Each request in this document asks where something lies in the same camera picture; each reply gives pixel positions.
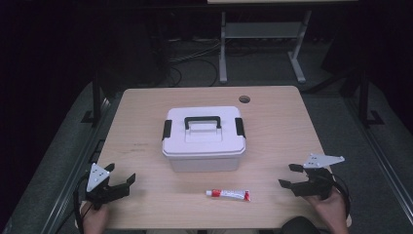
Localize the white plastic storage box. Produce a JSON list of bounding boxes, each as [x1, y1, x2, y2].
[[168, 151, 244, 173]]

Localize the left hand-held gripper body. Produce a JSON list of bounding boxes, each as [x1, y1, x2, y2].
[[85, 162, 115, 211]]

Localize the person's left hand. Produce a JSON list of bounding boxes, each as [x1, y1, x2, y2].
[[80, 202, 110, 234]]

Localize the white and red tube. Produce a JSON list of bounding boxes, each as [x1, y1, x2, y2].
[[206, 188, 252, 203]]

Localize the white lid with black handle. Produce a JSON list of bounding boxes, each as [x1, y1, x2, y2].
[[161, 105, 247, 160]]

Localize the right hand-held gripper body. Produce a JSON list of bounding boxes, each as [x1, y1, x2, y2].
[[302, 153, 346, 201]]

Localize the black metal stand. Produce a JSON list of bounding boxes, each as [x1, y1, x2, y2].
[[356, 69, 386, 129], [80, 69, 105, 127]]

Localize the white metal desk frame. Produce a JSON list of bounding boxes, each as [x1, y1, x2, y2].
[[206, 0, 358, 85]]

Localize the black rounded object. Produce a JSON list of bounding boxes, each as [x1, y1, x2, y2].
[[280, 215, 323, 234]]

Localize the person's right hand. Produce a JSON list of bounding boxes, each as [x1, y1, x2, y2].
[[306, 188, 351, 234]]

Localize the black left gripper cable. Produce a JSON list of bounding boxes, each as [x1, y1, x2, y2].
[[73, 175, 95, 234]]

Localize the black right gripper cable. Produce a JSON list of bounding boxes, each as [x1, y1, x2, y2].
[[330, 174, 353, 222]]

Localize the bundle of floor cables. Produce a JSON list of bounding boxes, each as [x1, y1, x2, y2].
[[165, 38, 222, 88]]

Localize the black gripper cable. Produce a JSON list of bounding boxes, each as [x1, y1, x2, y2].
[[330, 174, 353, 222], [73, 175, 95, 234]]

